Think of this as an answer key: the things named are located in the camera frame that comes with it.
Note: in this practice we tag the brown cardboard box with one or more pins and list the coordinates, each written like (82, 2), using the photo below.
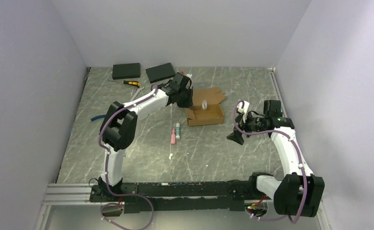
(213, 115)

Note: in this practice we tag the pink marker pen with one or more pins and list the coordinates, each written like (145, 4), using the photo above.
(173, 137)

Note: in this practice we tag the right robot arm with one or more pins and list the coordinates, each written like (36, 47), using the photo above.
(300, 192)

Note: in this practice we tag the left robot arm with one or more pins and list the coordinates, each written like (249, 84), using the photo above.
(118, 129)

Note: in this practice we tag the blue handled pliers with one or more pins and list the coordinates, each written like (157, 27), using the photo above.
(97, 117)

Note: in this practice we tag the silver combination wrench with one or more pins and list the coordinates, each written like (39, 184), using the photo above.
(137, 92)

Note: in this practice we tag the black foam block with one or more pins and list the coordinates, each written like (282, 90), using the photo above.
(126, 71)
(160, 72)

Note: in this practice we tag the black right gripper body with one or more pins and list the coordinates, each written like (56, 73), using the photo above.
(254, 124)

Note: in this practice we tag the black foam block right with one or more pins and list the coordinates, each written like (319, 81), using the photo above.
(160, 72)

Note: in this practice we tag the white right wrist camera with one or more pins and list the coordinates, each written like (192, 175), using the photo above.
(243, 109)

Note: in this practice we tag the aluminium frame rail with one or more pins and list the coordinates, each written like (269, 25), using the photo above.
(67, 194)

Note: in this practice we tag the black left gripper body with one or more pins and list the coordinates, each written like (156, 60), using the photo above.
(185, 100)

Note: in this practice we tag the yellow black screwdriver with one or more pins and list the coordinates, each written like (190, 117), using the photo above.
(132, 83)

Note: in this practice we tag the black foam block left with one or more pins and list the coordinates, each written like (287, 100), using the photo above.
(126, 71)

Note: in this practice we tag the green white glue stick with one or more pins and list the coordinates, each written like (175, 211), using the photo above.
(178, 131)

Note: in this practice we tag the clear tape roll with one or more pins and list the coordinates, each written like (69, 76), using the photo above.
(204, 104)

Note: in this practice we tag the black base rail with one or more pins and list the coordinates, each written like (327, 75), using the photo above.
(232, 195)

